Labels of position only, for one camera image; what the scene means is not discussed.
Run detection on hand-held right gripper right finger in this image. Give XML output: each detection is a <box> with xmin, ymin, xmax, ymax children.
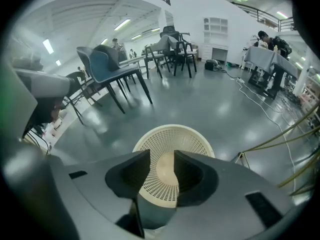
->
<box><xmin>173</xmin><ymin>149</ymin><xmax>220</xmax><ymax>208</ymax></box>

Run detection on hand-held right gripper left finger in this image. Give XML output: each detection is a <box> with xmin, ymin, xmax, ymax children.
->
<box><xmin>104</xmin><ymin>148</ymin><xmax>151</xmax><ymax>239</ymax></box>

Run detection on cream perforated plastic trash can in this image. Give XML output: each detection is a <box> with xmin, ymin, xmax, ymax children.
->
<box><xmin>132</xmin><ymin>124</ymin><xmax>216</xmax><ymax>209</ymax></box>

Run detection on black folding chair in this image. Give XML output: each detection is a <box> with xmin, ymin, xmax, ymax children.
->
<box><xmin>63</xmin><ymin>71</ymin><xmax>103</xmax><ymax>125</ymax></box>

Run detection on green plant stems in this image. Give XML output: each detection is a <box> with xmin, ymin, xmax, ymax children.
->
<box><xmin>234</xmin><ymin>106</ymin><xmax>320</xmax><ymax>197</ymax></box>

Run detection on blue upholstered chair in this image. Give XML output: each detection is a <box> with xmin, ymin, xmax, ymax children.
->
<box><xmin>76</xmin><ymin>46</ymin><xmax>153</xmax><ymax>115</ymax></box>

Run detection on black box device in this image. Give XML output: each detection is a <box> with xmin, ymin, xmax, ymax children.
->
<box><xmin>204</xmin><ymin>58</ymin><xmax>221</xmax><ymax>72</ymax></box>

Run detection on dark grey upholstered chair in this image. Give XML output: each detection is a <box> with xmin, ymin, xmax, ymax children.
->
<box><xmin>93</xmin><ymin>44</ymin><xmax>141</xmax><ymax>93</ymax></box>

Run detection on grey cloth covered table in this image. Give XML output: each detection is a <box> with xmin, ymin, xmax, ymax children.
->
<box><xmin>11</xmin><ymin>67</ymin><xmax>79</xmax><ymax>140</ymax></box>

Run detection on black wooden armchair grey cushion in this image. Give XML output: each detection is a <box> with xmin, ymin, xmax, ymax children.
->
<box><xmin>172</xmin><ymin>32</ymin><xmax>199</xmax><ymax>79</ymax></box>
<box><xmin>144</xmin><ymin>34</ymin><xmax>179</xmax><ymax>80</ymax></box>

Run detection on white ornate chair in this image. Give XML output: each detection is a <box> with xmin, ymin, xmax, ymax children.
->
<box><xmin>240</xmin><ymin>52</ymin><xmax>254</xmax><ymax>72</ymax></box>

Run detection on table with grey tablecloth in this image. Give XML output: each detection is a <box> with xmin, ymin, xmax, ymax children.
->
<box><xmin>243</xmin><ymin>46</ymin><xmax>300</xmax><ymax>100</ymax></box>

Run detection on black mesh office chair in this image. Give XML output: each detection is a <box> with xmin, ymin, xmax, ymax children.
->
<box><xmin>159</xmin><ymin>26</ymin><xmax>181</xmax><ymax>69</ymax></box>

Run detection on white shelf cabinet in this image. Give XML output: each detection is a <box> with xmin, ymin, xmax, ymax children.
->
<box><xmin>201</xmin><ymin>16</ymin><xmax>229</xmax><ymax>61</ymax></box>

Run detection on black metal railing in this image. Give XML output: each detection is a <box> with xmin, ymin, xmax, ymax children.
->
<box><xmin>231</xmin><ymin>1</ymin><xmax>298</xmax><ymax>33</ymax></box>

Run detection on white power cable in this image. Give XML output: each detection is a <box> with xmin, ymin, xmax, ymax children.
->
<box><xmin>234</xmin><ymin>80</ymin><xmax>297</xmax><ymax>192</ymax></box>

